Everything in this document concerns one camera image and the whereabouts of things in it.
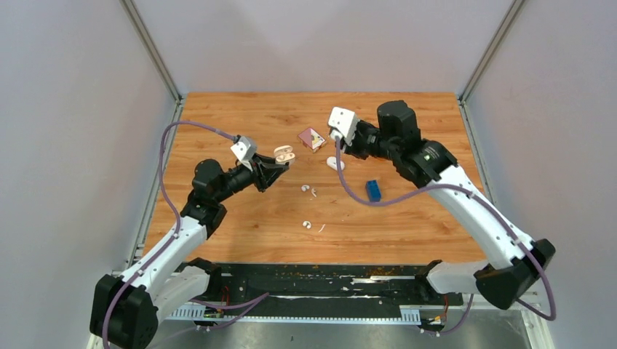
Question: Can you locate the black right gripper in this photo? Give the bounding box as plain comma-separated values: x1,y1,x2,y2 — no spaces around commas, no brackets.
334,120,397,161

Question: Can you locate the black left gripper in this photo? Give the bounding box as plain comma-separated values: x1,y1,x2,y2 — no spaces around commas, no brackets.
215,152,289,203

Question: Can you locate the white earbud charging case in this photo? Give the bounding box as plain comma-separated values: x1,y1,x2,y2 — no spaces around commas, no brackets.
273,145,296,165

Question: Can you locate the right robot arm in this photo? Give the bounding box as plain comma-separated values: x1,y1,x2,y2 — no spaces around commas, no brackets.
327,100,556,310

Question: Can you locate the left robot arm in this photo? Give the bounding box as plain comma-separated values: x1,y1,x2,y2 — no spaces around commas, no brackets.
89,154,290,348

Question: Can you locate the playing card box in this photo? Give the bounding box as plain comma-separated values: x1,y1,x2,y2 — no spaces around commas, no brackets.
298,127,327,153

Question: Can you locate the blue building block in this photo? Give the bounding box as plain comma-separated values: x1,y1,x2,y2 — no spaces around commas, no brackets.
365,180,382,202

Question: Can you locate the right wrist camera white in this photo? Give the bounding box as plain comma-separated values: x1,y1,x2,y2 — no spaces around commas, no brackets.
327,107,360,146

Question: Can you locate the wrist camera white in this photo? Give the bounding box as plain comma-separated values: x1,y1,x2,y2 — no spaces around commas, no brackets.
230,135,258,171
327,107,360,146

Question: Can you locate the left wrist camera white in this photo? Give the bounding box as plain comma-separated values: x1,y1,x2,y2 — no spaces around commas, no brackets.
230,135,258,171

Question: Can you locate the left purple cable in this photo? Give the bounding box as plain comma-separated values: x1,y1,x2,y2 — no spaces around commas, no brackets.
102,120,238,349

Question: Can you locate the right aluminium corner post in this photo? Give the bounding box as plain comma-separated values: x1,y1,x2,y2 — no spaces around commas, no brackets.
458,0,527,105

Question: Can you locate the aluminium corner post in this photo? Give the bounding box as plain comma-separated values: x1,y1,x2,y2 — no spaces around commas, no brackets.
458,0,527,105
119,0,184,104

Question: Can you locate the left aluminium corner post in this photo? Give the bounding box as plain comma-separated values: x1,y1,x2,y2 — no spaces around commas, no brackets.
119,0,184,104

